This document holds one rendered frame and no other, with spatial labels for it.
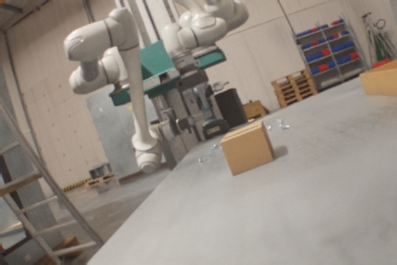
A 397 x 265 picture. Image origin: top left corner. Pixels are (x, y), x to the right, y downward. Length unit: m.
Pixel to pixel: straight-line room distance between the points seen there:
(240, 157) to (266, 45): 11.51
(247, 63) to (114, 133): 5.50
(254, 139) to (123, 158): 7.71
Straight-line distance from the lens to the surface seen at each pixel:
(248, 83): 12.01
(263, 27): 12.20
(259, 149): 0.63
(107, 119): 8.32
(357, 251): 0.24
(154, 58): 2.15
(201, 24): 1.59
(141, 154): 1.58
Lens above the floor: 0.77
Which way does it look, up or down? 2 degrees down
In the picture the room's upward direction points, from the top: 22 degrees counter-clockwise
